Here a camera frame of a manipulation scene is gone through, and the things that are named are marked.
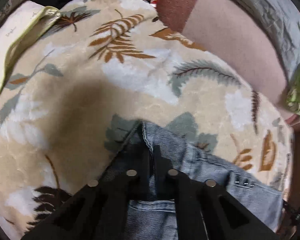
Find grey quilted pillow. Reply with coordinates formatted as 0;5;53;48
234;0;300;81

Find cream leaf-print fleece blanket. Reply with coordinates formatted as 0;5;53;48
0;0;292;239

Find blue acid-wash denim pants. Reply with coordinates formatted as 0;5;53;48
99;120;284;240

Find pink and maroon bolster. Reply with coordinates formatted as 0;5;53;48
157;0;300;131

